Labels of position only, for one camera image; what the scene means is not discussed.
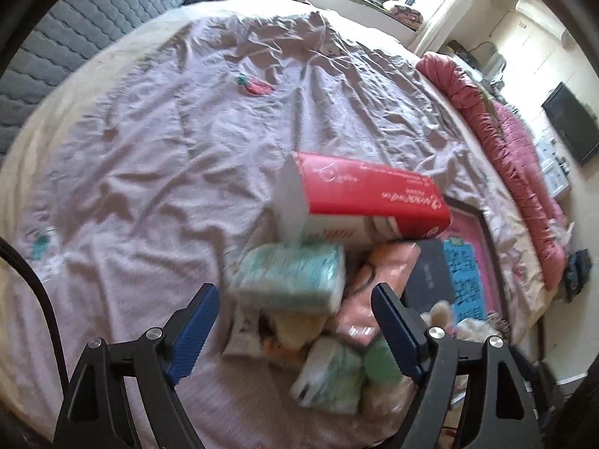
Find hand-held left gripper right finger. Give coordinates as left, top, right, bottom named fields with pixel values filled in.
left=372, top=283, right=544, bottom=449

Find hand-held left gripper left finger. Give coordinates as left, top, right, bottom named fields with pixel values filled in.
left=54, top=284, right=221, bottom=449

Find peach tissue pack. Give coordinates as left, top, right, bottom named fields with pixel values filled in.
left=334, top=242, right=422, bottom=347

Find dark navy box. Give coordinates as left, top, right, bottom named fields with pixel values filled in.
left=405, top=238, right=457, bottom=307

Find mint green tissue pack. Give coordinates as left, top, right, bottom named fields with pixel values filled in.
left=229, top=241, right=347, bottom=314
left=290, top=337, right=370, bottom=415

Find pink bottomed tray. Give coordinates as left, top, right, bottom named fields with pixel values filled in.
left=440, top=196, right=511, bottom=333

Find red tissue box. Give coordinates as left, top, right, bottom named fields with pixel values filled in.
left=273, top=151, right=454, bottom=244

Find green translucent bag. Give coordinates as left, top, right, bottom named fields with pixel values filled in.
left=364, top=337, right=403, bottom=382

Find white packet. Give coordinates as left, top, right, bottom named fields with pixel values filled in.
left=222, top=302, right=267, bottom=358

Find cream plush toy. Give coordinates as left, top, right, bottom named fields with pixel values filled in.
left=262, top=311, right=328, bottom=366

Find dark bag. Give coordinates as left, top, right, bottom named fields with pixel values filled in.
left=564, top=250, right=593, bottom=302

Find pink quilt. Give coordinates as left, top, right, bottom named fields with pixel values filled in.
left=416, top=54, right=569, bottom=291

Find white cabinet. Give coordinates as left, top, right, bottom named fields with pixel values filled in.
left=533, top=140, right=572, bottom=197

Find cream bed sheet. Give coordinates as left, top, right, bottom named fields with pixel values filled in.
left=0, top=0, right=576, bottom=431

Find black television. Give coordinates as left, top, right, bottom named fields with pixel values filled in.
left=541, top=82, right=599, bottom=167

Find clothes on window sill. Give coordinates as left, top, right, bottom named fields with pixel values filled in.
left=346, top=0, right=424, bottom=29

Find cream curtain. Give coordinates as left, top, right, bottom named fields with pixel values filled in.
left=412, top=0, right=492, bottom=52

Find grey quilted headboard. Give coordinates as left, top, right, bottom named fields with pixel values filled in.
left=0, top=0, right=211, bottom=155

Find black cable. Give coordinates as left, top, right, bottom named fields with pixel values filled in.
left=0, top=238, right=71, bottom=384

